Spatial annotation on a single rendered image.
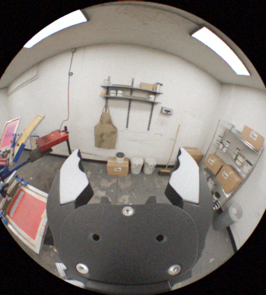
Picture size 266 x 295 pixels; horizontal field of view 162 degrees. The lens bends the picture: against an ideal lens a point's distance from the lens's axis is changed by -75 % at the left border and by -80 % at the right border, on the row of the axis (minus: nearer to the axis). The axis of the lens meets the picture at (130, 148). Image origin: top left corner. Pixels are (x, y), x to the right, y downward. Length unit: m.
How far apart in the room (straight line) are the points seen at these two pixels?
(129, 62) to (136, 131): 1.55
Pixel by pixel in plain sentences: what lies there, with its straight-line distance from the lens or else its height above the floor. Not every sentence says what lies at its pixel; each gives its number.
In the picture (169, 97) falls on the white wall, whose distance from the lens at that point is 2.20.
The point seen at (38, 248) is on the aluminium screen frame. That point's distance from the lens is 0.97.
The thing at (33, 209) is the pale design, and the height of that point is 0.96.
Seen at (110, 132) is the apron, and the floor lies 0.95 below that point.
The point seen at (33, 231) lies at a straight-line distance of 1.06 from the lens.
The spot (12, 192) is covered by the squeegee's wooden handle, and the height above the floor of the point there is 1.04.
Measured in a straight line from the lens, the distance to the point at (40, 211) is 1.06.
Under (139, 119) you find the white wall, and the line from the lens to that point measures 2.07.
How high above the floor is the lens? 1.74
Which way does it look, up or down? 30 degrees down
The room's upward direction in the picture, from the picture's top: 8 degrees clockwise
